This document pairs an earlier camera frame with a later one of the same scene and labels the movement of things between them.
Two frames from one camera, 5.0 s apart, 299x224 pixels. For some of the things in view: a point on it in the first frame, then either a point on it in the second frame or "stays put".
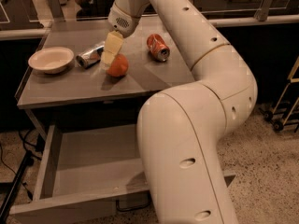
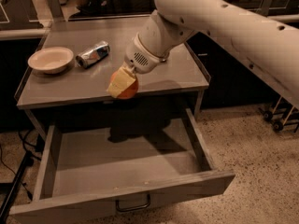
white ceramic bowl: x=50 y=60 stays put
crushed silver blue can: x=91 y=57 stays put
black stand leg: x=15 y=187 stays put
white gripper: x=125 y=21 -> x=144 y=58
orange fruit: x=119 y=65 -> x=131 y=91
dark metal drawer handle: x=133 y=208 stays put
